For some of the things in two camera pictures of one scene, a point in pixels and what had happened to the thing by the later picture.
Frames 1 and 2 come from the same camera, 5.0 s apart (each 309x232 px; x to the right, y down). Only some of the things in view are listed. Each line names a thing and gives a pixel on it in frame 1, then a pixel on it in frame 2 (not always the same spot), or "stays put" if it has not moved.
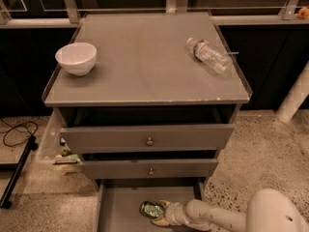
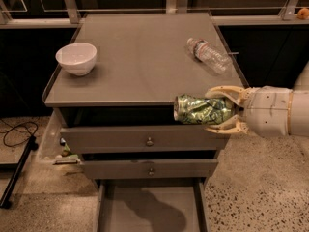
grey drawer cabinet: (149, 103) stays put
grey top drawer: (143, 139) stays put
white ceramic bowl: (76, 59) stays put
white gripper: (171, 212) to (267, 110)
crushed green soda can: (151, 209) to (197, 109)
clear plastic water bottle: (210, 56) stays put
